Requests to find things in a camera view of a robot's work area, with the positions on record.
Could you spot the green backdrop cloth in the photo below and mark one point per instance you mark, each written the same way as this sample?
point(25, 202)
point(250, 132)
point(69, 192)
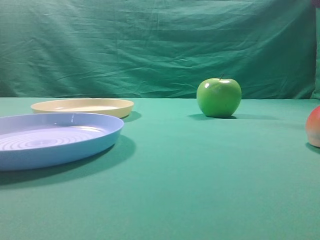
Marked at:
point(158, 48)

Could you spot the blue plastic plate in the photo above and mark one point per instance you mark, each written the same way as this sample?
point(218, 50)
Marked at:
point(33, 141)

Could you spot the green apple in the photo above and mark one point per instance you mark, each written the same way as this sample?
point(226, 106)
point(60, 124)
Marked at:
point(218, 97)

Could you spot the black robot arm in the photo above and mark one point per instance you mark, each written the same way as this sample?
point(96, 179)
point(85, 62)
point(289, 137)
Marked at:
point(315, 3)

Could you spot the yellow plastic plate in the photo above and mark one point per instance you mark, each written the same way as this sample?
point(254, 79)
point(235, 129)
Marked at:
point(119, 108)

